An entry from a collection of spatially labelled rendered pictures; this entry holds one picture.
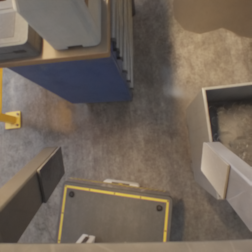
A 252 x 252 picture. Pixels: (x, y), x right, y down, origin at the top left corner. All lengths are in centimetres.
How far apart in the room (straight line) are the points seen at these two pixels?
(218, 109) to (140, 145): 61
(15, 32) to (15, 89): 135
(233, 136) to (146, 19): 119
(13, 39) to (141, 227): 110
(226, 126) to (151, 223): 72
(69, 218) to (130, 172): 53
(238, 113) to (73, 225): 123
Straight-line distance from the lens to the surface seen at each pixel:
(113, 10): 80
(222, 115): 127
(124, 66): 99
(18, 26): 69
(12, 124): 194
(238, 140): 124
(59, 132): 168
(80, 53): 63
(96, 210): 126
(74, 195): 129
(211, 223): 161
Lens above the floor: 146
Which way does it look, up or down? 79 degrees down
